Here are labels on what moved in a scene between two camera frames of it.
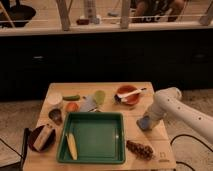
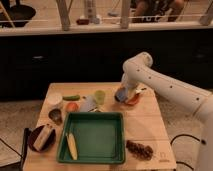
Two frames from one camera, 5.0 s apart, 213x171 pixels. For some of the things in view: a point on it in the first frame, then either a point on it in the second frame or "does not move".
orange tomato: (72, 107) does not move
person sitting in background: (157, 11) does not move
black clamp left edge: (25, 147) does not move
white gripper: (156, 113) → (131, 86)
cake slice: (43, 136) does not move
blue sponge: (144, 123) → (121, 94)
